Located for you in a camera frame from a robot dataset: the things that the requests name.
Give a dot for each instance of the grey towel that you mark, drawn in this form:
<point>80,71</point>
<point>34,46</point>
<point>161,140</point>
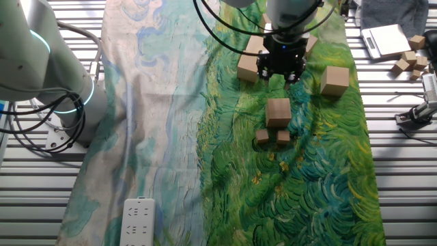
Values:
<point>392,13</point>

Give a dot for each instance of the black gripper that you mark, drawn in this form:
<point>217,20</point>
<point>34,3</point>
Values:
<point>283,53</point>

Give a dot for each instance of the painted landscape cloth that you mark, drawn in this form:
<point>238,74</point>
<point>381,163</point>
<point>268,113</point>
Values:
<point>170,136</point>

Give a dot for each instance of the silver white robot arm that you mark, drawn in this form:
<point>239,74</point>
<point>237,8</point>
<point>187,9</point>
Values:
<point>51,68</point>

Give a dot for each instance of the small wooden cube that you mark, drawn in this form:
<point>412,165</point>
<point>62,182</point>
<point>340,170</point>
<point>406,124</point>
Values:
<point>400,65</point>
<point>283,136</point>
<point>420,63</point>
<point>409,57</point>
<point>414,74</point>
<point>262,136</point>
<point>416,42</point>

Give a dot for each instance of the white power strip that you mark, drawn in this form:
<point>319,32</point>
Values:
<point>137,222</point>

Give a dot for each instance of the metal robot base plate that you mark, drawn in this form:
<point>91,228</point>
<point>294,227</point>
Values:
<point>56,140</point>

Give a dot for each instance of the black rounded device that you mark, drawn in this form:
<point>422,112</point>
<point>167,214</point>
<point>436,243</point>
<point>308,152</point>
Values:
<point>432,42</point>

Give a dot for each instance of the white kitchen scale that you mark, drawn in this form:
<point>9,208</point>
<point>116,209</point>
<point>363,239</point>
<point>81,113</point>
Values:
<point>385,41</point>

